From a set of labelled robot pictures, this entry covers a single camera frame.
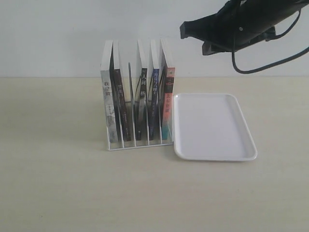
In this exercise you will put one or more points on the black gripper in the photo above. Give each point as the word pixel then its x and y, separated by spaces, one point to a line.
pixel 239 24

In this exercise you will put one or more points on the dark blue spine book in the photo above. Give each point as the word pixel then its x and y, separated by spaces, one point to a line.
pixel 153 88

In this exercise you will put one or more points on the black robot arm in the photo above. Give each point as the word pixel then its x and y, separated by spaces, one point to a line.
pixel 239 24

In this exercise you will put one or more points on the red teal spine book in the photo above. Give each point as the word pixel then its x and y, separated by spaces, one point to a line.
pixel 167 83

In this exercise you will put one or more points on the black grey spine book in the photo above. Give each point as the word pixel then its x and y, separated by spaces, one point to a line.
pixel 141 92

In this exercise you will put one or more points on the grey white spine book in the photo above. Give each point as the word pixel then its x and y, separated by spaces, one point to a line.
pixel 109 94

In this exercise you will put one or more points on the dark brown spine book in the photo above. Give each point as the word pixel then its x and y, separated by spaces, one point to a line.
pixel 120 92

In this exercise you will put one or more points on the white plastic tray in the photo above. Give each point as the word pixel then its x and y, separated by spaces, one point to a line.
pixel 211 127

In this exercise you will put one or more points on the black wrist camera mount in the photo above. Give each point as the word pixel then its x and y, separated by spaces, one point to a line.
pixel 269 34

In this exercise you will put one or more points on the white wire book rack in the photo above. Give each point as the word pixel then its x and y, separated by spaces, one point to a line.
pixel 145 141

